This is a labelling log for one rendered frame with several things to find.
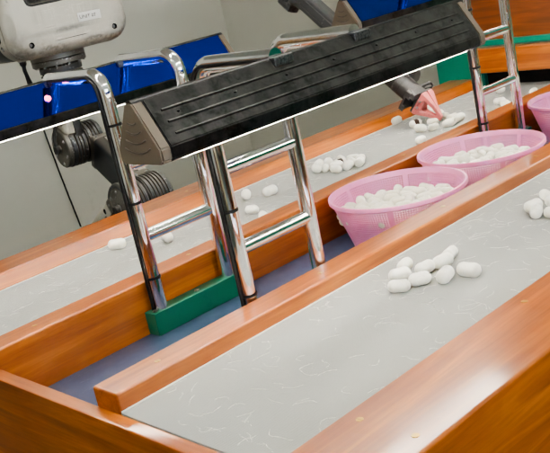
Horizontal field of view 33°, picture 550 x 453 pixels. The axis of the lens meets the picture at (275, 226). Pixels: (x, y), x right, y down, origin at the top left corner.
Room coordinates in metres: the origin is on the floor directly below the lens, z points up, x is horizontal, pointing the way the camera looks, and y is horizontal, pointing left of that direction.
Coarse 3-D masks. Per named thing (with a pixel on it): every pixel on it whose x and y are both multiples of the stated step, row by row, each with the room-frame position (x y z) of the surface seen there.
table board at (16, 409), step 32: (0, 384) 1.24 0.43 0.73; (32, 384) 1.20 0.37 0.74; (0, 416) 1.27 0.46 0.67; (32, 416) 1.18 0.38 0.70; (64, 416) 1.11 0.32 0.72; (96, 416) 1.05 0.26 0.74; (0, 448) 1.30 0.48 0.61; (32, 448) 1.21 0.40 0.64; (64, 448) 1.13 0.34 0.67; (96, 448) 1.06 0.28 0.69; (128, 448) 1.00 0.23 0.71; (160, 448) 0.95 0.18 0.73; (192, 448) 0.92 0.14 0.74
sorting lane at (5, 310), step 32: (384, 128) 2.43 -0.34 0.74; (448, 128) 2.26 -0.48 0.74; (256, 192) 2.02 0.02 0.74; (288, 192) 1.96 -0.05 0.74; (192, 224) 1.87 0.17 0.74; (96, 256) 1.78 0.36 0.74; (128, 256) 1.73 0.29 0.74; (160, 256) 1.68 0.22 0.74; (32, 288) 1.66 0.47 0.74; (64, 288) 1.61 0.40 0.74; (96, 288) 1.57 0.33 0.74; (0, 320) 1.51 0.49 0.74; (32, 320) 1.47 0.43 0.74
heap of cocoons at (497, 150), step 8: (496, 144) 1.97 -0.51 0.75; (464, 152) 1.98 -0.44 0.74; (472, 152) 1.96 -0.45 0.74; (480, 152) 1.94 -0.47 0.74; (488, 152) 1.92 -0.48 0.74; (496, 152) 1.90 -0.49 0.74; (504, 152) 1.90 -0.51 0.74; (512, 152) 1.89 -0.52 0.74; (440, 160) 1.94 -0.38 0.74; (448, 160) 1.95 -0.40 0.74; (456, 160) 1.92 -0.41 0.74; (464, 160) 1.92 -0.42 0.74; (472, 160) 1.89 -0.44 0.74; (480, 160) 1.87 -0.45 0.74; (480, 168) 1.82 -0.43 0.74
